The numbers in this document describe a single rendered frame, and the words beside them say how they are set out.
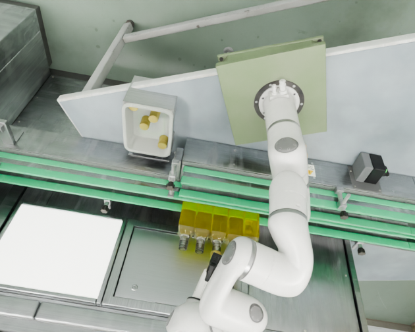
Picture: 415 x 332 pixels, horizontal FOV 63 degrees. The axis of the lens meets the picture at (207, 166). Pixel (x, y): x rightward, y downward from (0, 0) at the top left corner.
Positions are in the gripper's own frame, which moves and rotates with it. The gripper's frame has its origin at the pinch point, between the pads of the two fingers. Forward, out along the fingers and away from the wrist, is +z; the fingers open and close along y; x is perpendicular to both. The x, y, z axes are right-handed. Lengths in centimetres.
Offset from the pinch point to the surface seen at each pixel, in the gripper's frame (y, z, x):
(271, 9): 46, 96, 16
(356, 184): 15, 43, -38
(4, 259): -11, -24, 68
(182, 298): -12.4, -10.8, 6.4
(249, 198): 5.8, 26.2, -3.4
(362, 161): 22, 48, -37
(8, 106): -4, 35, 116
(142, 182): 4.3, 16.5, 35.9
